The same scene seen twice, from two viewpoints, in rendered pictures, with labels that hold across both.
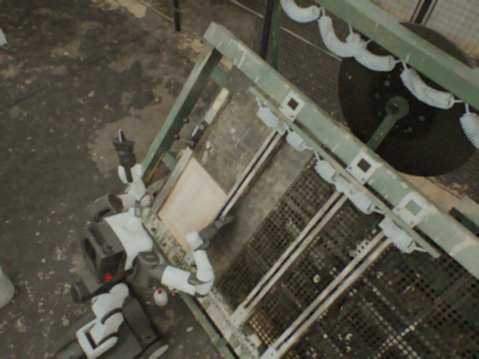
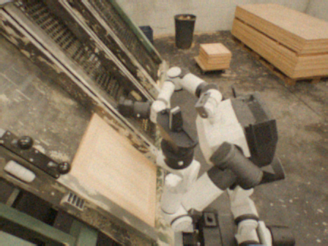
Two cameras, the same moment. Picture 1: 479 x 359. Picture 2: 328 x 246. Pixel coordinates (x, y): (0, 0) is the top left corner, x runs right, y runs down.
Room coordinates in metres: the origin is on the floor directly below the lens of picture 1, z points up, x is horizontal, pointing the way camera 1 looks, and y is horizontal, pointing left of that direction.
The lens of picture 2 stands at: (1.61, 0.89, 1.92)
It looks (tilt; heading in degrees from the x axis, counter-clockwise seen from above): 39 degrees down; 224
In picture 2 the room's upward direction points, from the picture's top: straight up
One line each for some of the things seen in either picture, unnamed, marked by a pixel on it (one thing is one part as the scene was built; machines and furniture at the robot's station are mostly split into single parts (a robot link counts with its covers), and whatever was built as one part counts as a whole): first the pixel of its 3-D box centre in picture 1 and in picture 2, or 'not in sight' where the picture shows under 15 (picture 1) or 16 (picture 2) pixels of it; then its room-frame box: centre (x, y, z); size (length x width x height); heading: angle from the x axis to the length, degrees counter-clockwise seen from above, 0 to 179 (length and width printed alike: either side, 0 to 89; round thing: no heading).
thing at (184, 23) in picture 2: not in sight; (184, 31); (-2.54, -2.50, 0.33); 0.52 x 0.51 x 0.65; 55
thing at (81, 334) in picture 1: (97, 337); (253, 237); (0.64, 0.83, 0.28); 0.21 x 0.20 x 0.13; 134
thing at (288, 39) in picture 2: not in sight; (281, 37); (-3.44, -0.66, 0.39); 2.46 x 1.05 x 0.78; 55
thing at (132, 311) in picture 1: (104, 337); (246, 242); (0.66, 0.81, 0.19); 0.64 x 0.52 x 0.33; 134
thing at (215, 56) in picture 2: not in sight; (211, 58); (-1.95, -1.33, 0.20); 0.61 x 0.53 x 0.40; 55
